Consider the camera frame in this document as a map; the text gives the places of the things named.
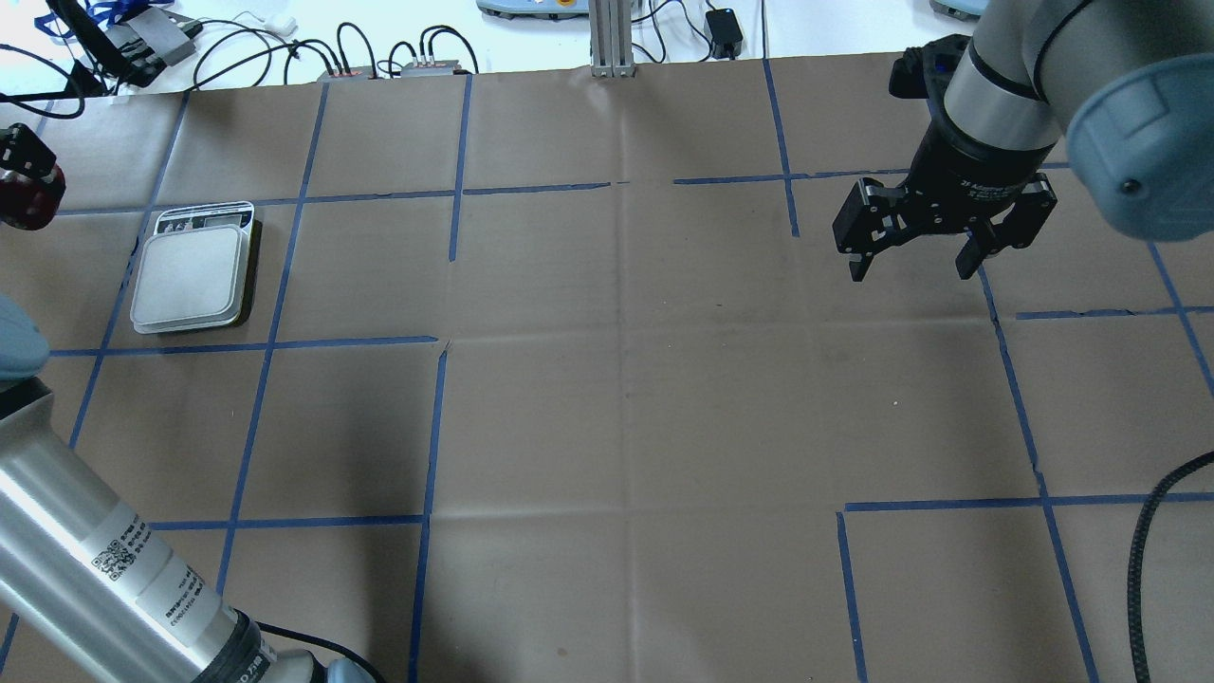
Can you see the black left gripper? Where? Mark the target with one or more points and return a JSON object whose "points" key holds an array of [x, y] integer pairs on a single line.
{"points": [[25, 151]]}

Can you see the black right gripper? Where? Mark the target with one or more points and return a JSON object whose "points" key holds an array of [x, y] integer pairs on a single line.
{"points": [[969, 161]]}

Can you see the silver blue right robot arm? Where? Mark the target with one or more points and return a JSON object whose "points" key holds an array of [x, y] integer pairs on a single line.
{"points": [[1125, 85]]}

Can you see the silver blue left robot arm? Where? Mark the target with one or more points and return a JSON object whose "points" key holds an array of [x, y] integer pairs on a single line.
{"points": [[85, 570]]}

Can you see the silver digital kitchen scale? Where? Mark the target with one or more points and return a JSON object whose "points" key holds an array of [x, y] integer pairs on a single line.
{"points": [[196, 270]]}

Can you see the grey adapter dock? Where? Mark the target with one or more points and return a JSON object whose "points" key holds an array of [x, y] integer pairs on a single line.
{"points": [[155, 37]]}

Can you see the black power adapter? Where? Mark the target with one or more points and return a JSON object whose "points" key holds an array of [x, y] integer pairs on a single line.
{"points": [[725, 34]]}

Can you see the upper orange usb hub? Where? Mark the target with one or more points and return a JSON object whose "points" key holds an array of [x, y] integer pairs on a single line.
{"points": [[354, 74]]}

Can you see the brown paper table cover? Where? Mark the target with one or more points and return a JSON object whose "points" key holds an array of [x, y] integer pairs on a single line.
{"points": [[545, 379]]}

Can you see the blue teach pendant tablet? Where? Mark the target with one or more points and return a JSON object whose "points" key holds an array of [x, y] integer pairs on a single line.
{"points": [[551, 10]]}

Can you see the aluminium frame post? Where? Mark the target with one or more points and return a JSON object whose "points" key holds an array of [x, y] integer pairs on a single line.
{"points": [[611, 39]]}

